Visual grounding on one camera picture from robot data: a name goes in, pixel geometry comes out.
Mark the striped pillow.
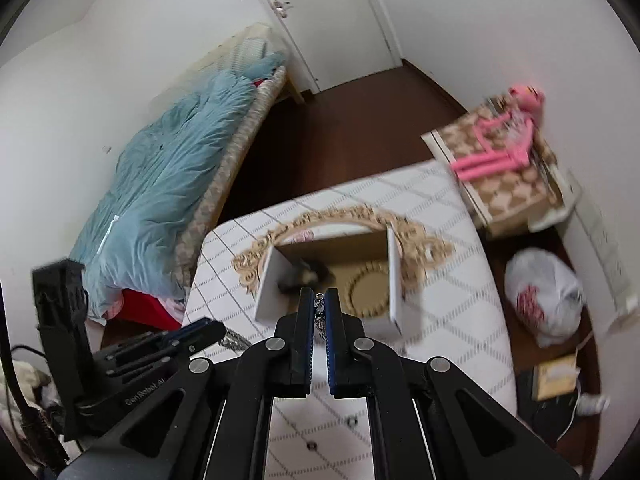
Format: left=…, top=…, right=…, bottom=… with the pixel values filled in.
left=231, top=37, right=273, bottom=73

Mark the bed with blue duvet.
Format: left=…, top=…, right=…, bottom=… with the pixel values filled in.
left=70, top=52, right=288, bottom=317

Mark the black cable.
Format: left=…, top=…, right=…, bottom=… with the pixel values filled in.
left=0, top=342, right=68, bottom=467

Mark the white wall unit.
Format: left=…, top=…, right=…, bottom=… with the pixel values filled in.
left=565, top=200, right=640, bottom=322

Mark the dark blurred jewelry piece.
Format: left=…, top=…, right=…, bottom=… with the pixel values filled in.
left=277, top=258, right=337, bottom=294

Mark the white door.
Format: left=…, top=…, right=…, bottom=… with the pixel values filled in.
left=239, top=0, right=402, bottom=95

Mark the silver chain bracelet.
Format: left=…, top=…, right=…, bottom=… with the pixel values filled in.
left=219, top=327, right=252, bottom=354

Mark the white diamond-patterned tablecloth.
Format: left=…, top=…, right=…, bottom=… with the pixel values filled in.
left=182, top=160, right=518, bottom=480

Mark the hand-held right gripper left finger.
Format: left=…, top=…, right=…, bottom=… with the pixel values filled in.
left=60, top=287, right=316, bottom=480

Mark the pink plush toy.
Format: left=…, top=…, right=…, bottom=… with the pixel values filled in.
left=450, top=85, right=547, bottom=182

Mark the red cloth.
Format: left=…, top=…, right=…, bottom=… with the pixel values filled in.
left=102, top=287, right=183, bottom=332

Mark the ornate gold framed mirror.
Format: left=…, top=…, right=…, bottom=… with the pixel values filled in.
left=232, top=205, right=457, bottom=295

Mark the beige patterned mattress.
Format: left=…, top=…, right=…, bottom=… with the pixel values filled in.
left=172, top=65, right=307, bottom=306

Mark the white plastic bag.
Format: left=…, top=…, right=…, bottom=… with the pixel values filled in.
left=503, top=247, right=586, bottom=349

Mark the white cable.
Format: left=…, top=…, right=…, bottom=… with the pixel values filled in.
left=547, top=327, right=612, bottom=443

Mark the small brown cardboard box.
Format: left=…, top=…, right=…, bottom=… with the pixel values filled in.
left=531, top=352, right=582, bottom=402

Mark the white cardboard box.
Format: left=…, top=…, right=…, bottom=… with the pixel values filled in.
left=255, top=227, right=404, bottom=339

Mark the silver pendant necklace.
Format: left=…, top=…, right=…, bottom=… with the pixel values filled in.
left=312, top=294, right=327, bottom=343

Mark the white headboard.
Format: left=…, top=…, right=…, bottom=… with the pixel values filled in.
left=150, top=21, right=290, bottom=107

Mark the beige checkered storage box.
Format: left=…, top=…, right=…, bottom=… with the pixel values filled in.
left=421, top=96, right=567, bottom=239

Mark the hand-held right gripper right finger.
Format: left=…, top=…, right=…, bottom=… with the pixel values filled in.
left=322, top=287, right=582, bottom=480

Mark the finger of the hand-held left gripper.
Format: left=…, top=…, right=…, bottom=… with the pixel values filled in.
left=150, top=318, right=228, bottom=348
left=104, top=344, right=195, bottom=378

